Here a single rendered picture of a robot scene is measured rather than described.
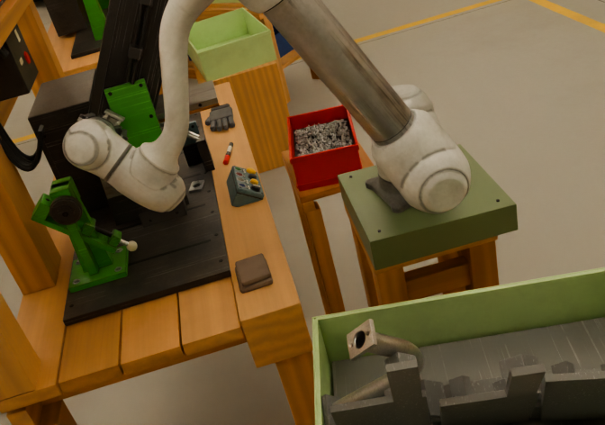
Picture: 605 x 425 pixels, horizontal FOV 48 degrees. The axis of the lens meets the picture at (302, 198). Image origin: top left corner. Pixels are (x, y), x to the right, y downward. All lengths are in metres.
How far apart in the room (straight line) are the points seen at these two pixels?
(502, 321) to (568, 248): 1.64
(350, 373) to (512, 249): 1.74
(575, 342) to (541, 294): 0.11
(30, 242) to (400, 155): 0.98
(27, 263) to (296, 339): 0.75
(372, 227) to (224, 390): 1.24
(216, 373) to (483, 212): 1.47
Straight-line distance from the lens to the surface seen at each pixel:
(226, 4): 4.77
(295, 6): 1.29
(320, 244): 2.18
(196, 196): 2.03
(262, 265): 1.61
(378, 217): 1.66
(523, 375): 0.99
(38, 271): 1.91
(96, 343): 1.67
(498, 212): 1.66
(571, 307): 1.45
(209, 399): 2.68
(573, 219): 3.21
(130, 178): 1.55
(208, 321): 1.58
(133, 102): 1.95
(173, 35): 1.47
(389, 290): 1.73
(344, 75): 1.34
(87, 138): 1.51
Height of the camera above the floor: 1.86
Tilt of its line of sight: 31 degrees down
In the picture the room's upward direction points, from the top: 14 degrees counter-clockwise
